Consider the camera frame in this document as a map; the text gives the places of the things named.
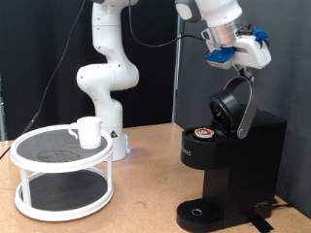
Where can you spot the metal frame pole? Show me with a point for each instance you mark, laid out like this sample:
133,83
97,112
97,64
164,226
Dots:
177,81

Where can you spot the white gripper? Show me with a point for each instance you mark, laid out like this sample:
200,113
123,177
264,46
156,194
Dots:
252,53

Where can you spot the black tape strip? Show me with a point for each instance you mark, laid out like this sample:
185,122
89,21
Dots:
261,225

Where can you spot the orange rimmed coffee pod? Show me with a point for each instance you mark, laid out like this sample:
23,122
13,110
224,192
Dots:
204,132

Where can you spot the black curtain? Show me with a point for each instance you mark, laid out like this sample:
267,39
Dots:
155,81

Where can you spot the white mug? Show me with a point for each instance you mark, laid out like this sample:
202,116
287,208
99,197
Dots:
89,134

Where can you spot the white two-tier turntable shelf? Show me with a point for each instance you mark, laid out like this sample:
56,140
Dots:
61,161

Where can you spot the black Keurig coffee machine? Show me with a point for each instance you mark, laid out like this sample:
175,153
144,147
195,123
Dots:
239,161

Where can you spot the grey backdrop panel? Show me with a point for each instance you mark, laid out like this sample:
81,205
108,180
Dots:
291,97

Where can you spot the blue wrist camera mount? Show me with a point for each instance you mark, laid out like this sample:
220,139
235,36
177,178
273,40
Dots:
220,56

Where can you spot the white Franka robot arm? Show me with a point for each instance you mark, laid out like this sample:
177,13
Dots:
110,77

